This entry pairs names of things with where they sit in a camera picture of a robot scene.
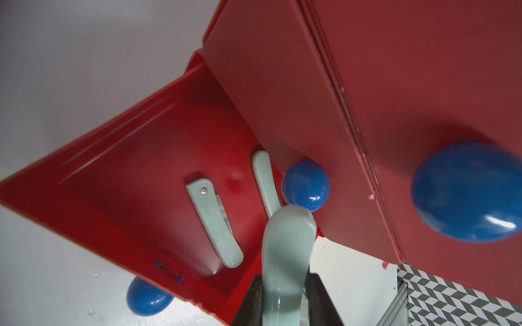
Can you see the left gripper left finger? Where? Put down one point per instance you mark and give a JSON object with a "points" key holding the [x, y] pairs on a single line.
{"points": [[250, 312]]}

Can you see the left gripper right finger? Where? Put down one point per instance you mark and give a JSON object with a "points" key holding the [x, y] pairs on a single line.
{"points": [[321, 308]]}

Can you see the mint knife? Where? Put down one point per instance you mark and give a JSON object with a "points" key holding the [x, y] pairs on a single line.
{"points": [[263, 173], [212, 214], [286, 252]]}

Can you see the red bottom drawer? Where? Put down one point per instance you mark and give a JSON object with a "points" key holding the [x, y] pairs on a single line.
{"points": [[121, 192]]}

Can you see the red drawer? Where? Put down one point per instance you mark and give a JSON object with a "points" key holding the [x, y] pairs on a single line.
{"points": [[121, 192], [417, 77], [265, 57]]}

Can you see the red top drawer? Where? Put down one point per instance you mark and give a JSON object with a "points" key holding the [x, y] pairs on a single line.
{"points": [[417, 77]]}

